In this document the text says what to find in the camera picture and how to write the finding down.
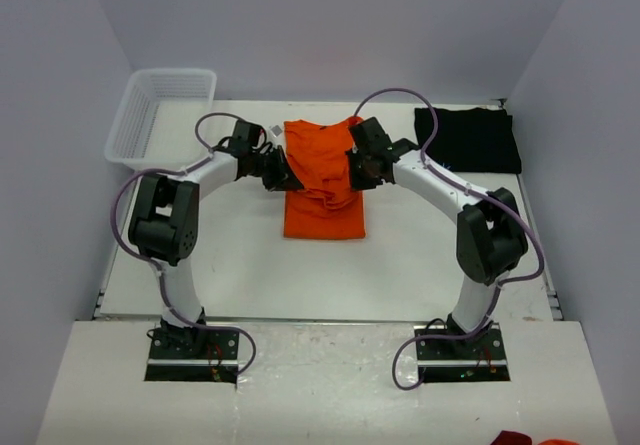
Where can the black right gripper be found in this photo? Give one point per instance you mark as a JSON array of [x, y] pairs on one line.
[[357, 182]]

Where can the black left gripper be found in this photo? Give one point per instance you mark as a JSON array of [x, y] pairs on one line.
[[282, 177]]

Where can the orange t shirt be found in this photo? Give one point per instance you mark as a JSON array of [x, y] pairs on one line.
[[326, 208]]

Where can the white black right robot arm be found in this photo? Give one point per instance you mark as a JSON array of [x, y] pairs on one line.
[[490, 233]]

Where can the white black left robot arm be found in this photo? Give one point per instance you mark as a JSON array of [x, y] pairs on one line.
[[164, 224]]

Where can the folded black t shirt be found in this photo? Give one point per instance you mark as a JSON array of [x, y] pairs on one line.
[[469, 141]]

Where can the white plastic mesh basket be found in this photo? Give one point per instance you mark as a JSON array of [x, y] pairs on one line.
[[155, 121]]

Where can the dark red cloth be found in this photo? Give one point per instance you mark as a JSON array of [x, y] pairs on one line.
[[507, 437]]

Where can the orange cloth at edge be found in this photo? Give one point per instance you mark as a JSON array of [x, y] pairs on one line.
[[557, 441]]

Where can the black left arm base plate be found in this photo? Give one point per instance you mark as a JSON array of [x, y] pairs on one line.
[[185, 355]]

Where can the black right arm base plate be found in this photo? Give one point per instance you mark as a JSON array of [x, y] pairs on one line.
[[481, 359]]

